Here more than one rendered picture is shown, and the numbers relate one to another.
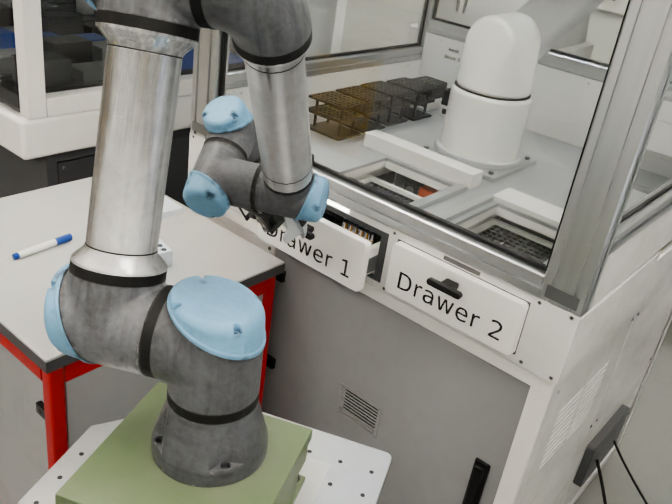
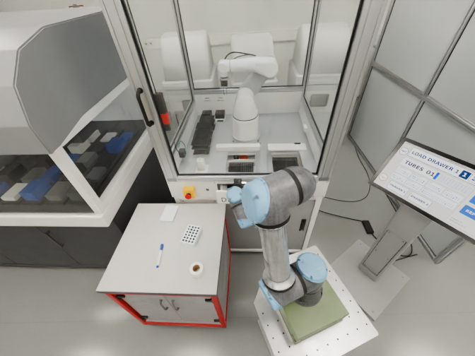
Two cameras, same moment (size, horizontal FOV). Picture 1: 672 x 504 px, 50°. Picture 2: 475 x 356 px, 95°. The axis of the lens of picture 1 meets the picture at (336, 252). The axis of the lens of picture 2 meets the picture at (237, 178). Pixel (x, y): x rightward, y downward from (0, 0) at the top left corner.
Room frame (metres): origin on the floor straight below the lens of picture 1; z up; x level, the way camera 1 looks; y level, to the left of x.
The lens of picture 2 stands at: (0.55, 0.54, 1.90)
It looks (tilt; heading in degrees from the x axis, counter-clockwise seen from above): 43 degrees down; 329
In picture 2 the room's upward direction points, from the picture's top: 4 degrees counter-clockwise
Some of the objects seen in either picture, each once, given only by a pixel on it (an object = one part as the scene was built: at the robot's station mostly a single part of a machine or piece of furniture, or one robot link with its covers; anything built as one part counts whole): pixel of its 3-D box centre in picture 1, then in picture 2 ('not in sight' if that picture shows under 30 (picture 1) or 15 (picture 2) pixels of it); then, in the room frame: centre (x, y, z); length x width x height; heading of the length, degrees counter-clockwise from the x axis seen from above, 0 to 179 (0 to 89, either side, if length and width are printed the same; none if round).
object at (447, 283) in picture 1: (447, 286); not in sight; (1.17, -0.21, 0.91); 0.07 x 0.04 x 0.01; 53
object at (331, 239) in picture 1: (310, 239); (239, 196); (1.34, 0.06, 0.87); 0.29 x 0.02 x 0.11; 53
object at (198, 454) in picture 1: (212, 415); (305, 283); (0.72, 0.13, 0.91); 0.15 x 0.15 x 0.10
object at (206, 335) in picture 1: (211, 339); (308, 272); (0.73, 0.14, 1.03); 0.13 x 0.12 x 0.14; 81
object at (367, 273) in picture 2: not in sight; (390, 244); (0.65, -0.70, 0.51); 0.50 x 0.45 x 1.02; 91
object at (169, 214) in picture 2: (150, 209); (169, 213); (1.57, 0.46, 0.77); 0.13 x 0.09 x 0.02; 140
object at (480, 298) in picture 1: (451, 296); not in sight; (1.19, -0.23, 0.87); 0.29 x 0.02 x 0.11; 53
